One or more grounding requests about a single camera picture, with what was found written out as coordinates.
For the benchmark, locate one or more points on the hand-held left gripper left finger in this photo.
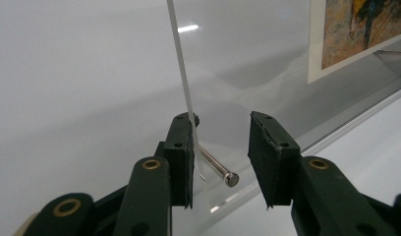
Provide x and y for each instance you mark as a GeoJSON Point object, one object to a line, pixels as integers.
{"type": "Point", "coordinates": [180, 157]}

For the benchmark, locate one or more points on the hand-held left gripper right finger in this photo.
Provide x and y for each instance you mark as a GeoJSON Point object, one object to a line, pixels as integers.
{"type": "Point", "coordinates": [270, 157]}

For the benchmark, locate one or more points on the metal standoff pin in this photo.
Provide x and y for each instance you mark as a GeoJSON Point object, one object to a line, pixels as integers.
{"type": "Point", "coordinates": [219, 167]}

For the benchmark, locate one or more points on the clear acrylic photo frame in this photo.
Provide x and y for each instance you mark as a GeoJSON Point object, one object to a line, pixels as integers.
{"type": "Point", "coordinates": [270, 98]}

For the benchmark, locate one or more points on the painted landscape picture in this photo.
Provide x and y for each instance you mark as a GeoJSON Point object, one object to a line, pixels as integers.
{"type": "Point", "coordinates": [359, 32]}

